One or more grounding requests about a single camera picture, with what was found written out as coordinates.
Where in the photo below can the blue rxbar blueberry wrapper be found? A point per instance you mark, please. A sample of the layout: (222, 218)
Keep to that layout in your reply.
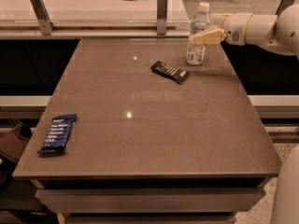
(58, 134)

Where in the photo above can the glass barrier panel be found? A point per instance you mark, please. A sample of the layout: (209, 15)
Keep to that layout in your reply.
(92, 12)

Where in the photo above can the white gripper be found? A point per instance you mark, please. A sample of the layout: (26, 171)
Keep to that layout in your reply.
(236, 27)

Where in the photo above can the clear plastic water bottle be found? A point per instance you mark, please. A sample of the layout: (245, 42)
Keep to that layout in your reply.
(196, 46)

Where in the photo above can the metal bracket post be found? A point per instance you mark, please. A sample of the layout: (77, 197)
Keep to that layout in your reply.
(162, 16)
(283, 5)
(45, 25)

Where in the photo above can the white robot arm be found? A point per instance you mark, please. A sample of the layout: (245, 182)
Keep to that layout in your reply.
(278, 34)

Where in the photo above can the dark object at left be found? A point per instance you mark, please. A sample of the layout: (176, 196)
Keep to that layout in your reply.
(13, 143)

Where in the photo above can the grey drawer front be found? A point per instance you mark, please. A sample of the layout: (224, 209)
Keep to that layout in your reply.
(108, 201)

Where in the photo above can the black snack bar wrapper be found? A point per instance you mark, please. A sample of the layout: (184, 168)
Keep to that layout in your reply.
(169, 71)

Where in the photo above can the middle metal bracket post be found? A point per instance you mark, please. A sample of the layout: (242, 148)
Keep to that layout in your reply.
(162, 16)

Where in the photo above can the left metal bracket post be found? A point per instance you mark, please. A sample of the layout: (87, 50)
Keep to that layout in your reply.
(45, 25)

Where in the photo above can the right metal bracket post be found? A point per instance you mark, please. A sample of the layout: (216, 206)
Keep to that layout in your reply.
(283, 5)

